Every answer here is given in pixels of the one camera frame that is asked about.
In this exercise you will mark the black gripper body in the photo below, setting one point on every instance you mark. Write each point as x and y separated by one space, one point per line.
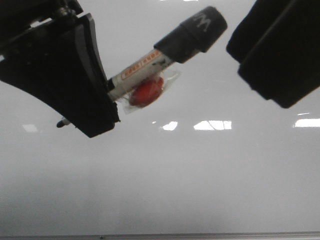
17 16

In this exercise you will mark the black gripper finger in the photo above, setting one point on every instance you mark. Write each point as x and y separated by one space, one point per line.
277 46
58 63

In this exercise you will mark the black whiteboard marker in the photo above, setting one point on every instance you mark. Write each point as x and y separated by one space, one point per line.
194 35

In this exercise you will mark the white glossy whiteboard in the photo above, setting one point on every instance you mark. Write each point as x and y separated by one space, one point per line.
209 156

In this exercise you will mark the red sticker in clear tape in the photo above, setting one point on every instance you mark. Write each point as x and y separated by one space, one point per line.
149 90

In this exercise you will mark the grey aluminium whiteboard frame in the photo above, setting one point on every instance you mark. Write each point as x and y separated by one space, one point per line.
296 235

